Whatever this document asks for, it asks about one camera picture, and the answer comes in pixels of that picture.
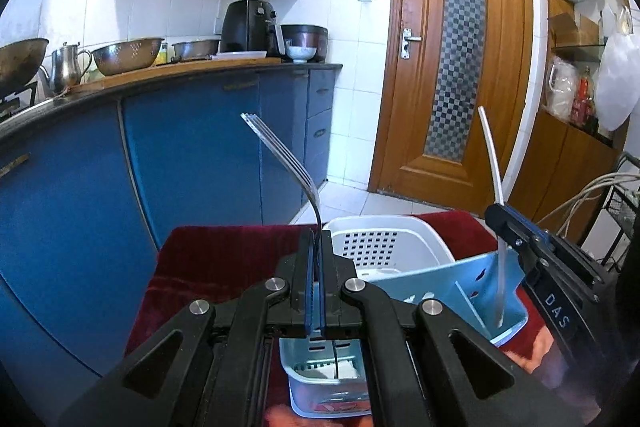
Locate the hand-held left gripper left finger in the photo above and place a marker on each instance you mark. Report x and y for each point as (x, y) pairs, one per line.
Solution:
(311, 297)

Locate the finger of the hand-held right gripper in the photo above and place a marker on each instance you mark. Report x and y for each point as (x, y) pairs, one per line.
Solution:
(505, 219)

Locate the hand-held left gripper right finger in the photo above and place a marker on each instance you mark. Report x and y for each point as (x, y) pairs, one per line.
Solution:
(324, 297)

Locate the white perforated basket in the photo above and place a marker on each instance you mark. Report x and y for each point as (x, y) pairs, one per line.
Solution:
(380, 234)

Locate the light blue utensil caddy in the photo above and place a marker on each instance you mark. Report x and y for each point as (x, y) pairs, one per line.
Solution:
(440, 288)

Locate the silver fork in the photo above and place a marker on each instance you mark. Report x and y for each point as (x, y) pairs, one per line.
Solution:
(281, 148)

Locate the wooden shelf unit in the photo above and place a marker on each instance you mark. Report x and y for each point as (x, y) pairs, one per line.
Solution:
(555, 167)

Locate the red velvet cloth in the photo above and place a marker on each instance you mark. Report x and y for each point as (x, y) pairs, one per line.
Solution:
(210, 257)

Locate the wooden door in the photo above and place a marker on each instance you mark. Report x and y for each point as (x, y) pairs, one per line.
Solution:
(415, 117)

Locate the clear plastic pitcher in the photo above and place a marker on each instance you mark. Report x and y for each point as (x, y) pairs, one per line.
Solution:
(561, 89)

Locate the red bottle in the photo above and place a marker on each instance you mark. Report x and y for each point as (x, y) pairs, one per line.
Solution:
(582, 99)

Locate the white plastic bag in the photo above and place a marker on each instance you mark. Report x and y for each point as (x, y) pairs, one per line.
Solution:
(617, 77)

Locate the blue kitchen base cabinet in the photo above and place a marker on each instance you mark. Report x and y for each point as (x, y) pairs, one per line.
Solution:
(190, 147)

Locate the cardboard box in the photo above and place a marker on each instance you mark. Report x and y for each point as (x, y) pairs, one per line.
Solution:
(575, 29)

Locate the small white bowl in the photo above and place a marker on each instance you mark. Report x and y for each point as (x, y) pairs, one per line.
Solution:
(303, 54)

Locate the white tray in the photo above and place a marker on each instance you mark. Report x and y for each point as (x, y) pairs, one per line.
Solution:
(240, 55)

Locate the dark rice cooker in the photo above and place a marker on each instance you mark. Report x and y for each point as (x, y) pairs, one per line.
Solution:
(307, 36)

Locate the wooden cutting board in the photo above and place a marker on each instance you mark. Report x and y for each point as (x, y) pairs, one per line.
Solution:
(165, 69)

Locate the steel bowl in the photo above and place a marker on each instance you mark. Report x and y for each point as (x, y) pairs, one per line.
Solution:
(196, 48)

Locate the black air fryer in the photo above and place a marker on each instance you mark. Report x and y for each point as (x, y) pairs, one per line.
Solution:
(247, 27)

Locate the small green jar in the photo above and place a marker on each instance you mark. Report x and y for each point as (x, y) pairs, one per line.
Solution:
(161, 54)

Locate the steel colander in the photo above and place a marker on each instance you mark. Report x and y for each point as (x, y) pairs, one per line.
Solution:
(127, 56)

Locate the steel kettle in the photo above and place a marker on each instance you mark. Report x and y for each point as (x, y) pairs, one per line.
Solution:
(64, 68)

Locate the gas stove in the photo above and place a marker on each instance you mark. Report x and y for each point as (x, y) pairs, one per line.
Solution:
(15, 104)

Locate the dark wok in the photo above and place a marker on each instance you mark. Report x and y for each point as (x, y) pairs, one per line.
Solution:
(20, 64)

